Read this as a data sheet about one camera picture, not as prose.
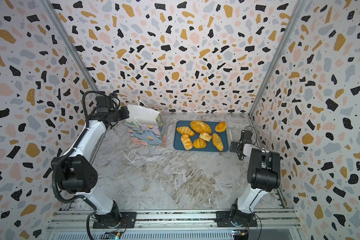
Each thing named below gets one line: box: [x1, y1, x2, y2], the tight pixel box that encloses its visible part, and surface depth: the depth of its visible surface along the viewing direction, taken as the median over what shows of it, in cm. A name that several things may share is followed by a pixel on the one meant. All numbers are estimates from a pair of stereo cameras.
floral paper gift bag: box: [124, 98, 167, 146], surface depth 89 cm
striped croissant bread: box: [176, 126, 195, 137], surface depth 108 cm
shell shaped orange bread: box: [193, 138, 207, 149], surface depth 102 cm
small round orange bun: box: [215, 121, 227, 133], surface depth 111 cm
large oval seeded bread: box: [190, 120, 212, 134], surface depth 109 cm
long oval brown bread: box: [212, 133, 224, 152], surface depth 102 cm
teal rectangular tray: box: [173, 121, 229, 152], surface depth 105 cm
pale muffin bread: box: [199, 132, 213, 142], surface depth 102 cm
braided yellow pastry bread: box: [180, 134, 194, 151], surface depth 102 cm
